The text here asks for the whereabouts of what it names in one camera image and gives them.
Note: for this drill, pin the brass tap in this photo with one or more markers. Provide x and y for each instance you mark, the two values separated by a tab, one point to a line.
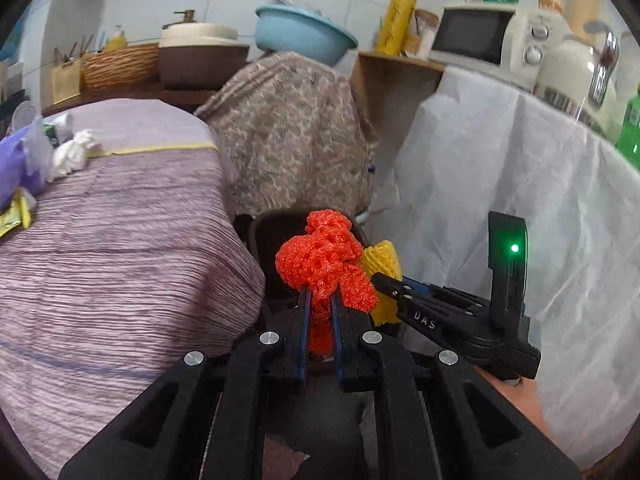
185	15

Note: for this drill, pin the crumpled white tissue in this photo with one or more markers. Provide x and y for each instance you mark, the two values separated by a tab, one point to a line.
72	155

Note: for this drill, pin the red foam fruit net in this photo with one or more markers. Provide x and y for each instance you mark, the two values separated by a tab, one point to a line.
320	260

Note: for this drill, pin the floral patterned cloth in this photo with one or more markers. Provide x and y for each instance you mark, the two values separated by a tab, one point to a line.
295	130

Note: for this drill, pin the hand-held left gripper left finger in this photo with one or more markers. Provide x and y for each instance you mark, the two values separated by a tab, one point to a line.
303	340

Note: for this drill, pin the wicker basket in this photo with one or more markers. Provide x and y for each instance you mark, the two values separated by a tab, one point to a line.
120	67

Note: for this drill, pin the yellow snack packet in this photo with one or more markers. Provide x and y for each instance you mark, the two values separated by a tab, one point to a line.
14	215

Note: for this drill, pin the white round basin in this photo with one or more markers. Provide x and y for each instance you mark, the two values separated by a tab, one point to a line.
200	35

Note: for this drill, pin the wooden cabinet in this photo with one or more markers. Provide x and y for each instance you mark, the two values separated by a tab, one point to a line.
395	80

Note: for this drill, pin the white electric cooker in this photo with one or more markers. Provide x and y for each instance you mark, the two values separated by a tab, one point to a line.
565	75

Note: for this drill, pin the purple striped tablecloth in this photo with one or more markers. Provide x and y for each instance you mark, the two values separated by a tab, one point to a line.
125	260

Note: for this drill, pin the brown round basin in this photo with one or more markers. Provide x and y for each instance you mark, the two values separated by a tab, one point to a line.
200	65

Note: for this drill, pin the light blue plastic basin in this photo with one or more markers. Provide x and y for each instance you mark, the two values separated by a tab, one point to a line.
300	30

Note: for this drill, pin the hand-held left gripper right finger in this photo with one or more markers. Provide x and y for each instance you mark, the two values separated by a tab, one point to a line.
338	340

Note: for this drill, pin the beige utensil holder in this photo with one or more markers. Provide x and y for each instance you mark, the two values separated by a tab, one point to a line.
66	82

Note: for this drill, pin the yellow plastic roll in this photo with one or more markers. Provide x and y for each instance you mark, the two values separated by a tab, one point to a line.
397	15

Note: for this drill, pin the wooden counter ledge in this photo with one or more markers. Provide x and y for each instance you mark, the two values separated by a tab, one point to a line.
170	96

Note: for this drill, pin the green plastic bottle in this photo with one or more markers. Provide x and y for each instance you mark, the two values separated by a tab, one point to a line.
631	130

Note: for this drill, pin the white cloth cover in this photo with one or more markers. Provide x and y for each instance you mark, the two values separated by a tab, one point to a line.
500	170

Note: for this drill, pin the chrome faucet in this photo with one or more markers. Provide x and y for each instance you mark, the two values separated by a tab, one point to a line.
604	65

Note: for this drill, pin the yellow foam fruit net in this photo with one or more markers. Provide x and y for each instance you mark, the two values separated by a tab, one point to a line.
382	260

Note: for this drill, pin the yellow liquid bottle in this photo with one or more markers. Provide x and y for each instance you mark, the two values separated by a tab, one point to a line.
116	40

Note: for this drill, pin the green white tissue packet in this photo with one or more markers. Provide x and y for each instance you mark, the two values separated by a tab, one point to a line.
62	127

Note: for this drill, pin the purple plastic bag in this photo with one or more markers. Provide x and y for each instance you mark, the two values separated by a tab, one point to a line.
17	165

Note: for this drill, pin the person's right forearm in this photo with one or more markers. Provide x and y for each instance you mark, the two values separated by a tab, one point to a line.
520	405

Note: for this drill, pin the glass jar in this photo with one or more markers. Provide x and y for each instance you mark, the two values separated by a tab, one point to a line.
424	32

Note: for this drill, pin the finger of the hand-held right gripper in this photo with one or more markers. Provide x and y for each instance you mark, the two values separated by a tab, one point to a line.
420	315
421	286

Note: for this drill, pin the white toaster oven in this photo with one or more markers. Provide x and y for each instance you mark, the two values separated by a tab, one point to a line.
480	35

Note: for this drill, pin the black trash bin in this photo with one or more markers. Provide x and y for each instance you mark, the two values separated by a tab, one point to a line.
265	270

